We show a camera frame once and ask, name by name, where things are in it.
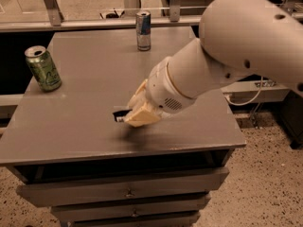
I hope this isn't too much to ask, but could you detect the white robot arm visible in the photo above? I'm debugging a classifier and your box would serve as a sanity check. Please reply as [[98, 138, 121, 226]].
[[124, 0, 303, 127]]

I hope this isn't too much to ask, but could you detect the top grey drawer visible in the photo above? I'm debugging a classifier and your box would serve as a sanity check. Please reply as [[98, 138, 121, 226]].
[[17, 167, 229, 207]]

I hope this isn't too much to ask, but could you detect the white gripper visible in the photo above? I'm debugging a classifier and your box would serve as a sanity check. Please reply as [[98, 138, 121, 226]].
[[124, 57, 196, 127]]

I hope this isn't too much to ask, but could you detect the middle grey drawer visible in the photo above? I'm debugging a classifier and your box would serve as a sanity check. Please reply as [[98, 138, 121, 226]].
[[51, 193, 210, 221]]

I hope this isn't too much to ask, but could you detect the white cable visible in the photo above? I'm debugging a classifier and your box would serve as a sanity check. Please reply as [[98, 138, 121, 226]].
[[224, 76, 264, 107]]

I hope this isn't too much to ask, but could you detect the bottom grey drawer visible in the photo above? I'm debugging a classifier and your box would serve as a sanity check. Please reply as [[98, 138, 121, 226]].
[[71, 211, 200, 227]]

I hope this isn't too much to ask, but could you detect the grey metal railing frame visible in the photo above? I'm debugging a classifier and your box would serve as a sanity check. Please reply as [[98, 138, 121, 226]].
[[0, 0, 303, 34]]

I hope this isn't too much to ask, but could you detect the blue rxbar blueberry bar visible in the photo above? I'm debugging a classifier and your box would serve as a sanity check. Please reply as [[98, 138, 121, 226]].
[[113, 110, 130, 123]]

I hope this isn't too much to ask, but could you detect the redbull can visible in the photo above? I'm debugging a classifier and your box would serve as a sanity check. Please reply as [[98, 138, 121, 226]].
[[135, 10, 152, 51]]

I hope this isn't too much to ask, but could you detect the grey drawer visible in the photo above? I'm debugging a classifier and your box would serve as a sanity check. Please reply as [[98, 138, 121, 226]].
[[51, 193, 210, 221], [17, 167, 229, 207], [71, 211, 200, 227]]

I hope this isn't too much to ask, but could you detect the green soda can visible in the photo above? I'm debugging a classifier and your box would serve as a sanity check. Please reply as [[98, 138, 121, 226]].
[[25, 45, 62, 92]]

